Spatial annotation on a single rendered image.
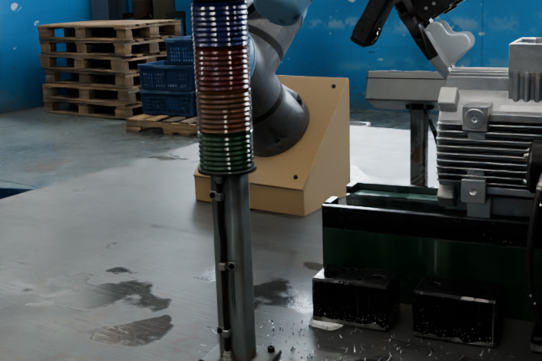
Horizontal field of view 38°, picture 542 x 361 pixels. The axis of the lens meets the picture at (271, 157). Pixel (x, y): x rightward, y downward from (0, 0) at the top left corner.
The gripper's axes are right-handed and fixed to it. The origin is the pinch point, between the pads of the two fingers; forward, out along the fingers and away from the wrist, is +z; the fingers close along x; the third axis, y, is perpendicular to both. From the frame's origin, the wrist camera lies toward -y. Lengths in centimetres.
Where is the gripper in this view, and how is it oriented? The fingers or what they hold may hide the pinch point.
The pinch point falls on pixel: (449, 79)
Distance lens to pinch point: 113.1
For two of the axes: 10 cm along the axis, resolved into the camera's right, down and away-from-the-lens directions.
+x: 4.1, -2.1, 8.9
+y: 7.7, -4.4, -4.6
